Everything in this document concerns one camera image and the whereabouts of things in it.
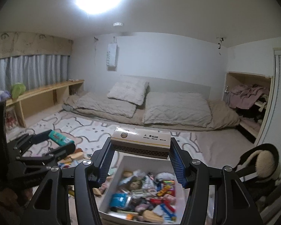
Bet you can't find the beige pillow right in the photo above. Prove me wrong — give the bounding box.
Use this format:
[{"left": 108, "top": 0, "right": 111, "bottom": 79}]
[{"left": 142, "top": 92, "right": 212, "bottom": 128}]

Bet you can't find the beige pillow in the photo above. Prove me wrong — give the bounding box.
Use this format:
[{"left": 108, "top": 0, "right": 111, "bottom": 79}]
[
  {"left": 107, "top": 76, "right": 149, "bottom": 106},
  {"left": 142, "top": 92, "right": 212, "bottom": 128}
]

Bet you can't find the pink clothes pile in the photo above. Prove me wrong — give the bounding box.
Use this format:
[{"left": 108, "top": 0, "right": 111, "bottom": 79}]
[{"left": 224, "top": 84, "right": 270, "bottom": 110}]

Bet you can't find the wooden low shelf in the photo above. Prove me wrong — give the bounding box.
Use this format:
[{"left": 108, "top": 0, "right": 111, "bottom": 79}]
[{"left": 6, "top": 80, "right": 84, "bottom": 128}]

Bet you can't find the white storage box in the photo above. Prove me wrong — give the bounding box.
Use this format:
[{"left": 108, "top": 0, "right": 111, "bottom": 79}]
[{"left": 98, "top": 155, "right": 186, "bottom": 224}]

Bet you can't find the teal tissue packet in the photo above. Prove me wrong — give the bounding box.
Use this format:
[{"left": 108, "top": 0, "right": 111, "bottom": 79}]
[{"left": 49, "top": 130, "right": 74, "bottom": 146}]

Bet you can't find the grey curtain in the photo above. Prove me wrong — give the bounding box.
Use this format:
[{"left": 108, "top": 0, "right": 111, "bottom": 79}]
[{"left": 0, "top": 54, "right": 69, "bottom": 91}]

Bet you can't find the beige pillow left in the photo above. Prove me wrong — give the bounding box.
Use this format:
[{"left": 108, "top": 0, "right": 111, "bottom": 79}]
[{"left": 107, "top": 76, "right": 149, "bottom": 106}]

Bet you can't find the white hanging paper bag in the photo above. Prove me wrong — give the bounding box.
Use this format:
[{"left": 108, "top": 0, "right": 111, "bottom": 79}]
[{"left": 106, "top": 37, "right": 119, "bottom": 71}]

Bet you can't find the cream tan rectangular box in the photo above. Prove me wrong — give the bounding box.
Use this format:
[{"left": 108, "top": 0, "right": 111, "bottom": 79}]
[{"left": 111, "top": 127, "right": 171, "bottom": 159}]

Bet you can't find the green plush toy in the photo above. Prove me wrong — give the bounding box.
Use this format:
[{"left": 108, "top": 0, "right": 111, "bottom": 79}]
[{"left": 11, "top": 83, "right": 26, "bottom": 99}]

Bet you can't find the beige quilt blanket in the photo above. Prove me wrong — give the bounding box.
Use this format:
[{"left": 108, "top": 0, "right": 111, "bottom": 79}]
[{"left": 62, "top": 91, "right": 241, "bottom": 131}]

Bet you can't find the purple plush toy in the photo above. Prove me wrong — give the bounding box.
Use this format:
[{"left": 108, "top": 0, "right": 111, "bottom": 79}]
[{"left": 0, "top": 90, "right": 11, "bottom": 102}]

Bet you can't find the black cream fur slipper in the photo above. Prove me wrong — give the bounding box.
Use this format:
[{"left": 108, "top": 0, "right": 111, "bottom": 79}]
[{"left": 233, "top": 143, "right": 281, "bottom": 190}]

